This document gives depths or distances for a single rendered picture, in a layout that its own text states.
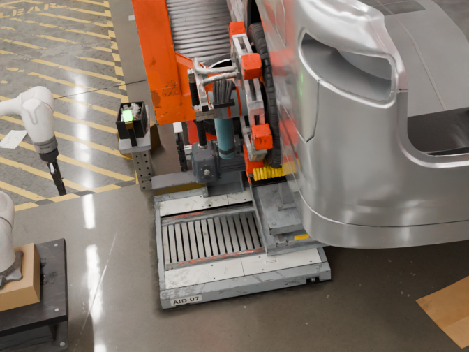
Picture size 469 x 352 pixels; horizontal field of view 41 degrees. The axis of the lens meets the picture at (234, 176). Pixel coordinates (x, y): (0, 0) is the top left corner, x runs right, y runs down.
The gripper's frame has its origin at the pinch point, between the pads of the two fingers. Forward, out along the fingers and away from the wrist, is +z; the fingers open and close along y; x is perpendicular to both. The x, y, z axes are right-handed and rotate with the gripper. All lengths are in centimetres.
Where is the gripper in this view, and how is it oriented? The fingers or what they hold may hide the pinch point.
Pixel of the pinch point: (61, 188)
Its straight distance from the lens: 268.6
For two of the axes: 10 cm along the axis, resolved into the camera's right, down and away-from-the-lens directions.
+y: 2.4, 5.7, -7.8
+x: 9.6, -2.3, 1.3
